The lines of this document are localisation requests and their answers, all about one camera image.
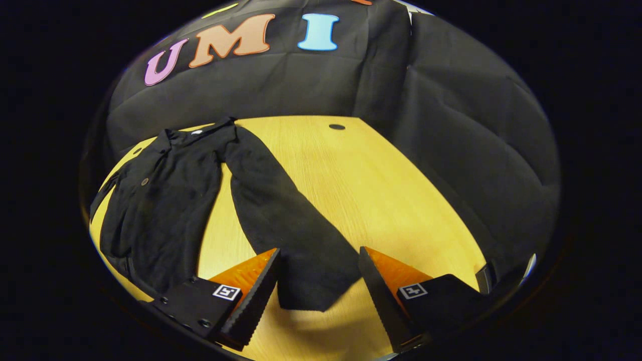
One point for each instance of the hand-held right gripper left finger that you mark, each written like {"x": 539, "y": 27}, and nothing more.
{"x": 256, "y": 306}

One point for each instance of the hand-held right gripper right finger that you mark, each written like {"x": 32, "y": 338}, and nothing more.
{"x": 381, "y": 306}

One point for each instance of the black button shirt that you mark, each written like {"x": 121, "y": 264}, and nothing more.
{"x": 165, "y": 210}

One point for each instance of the black backdrop cloth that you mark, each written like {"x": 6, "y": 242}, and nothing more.
{"x": 311, "y": 85}

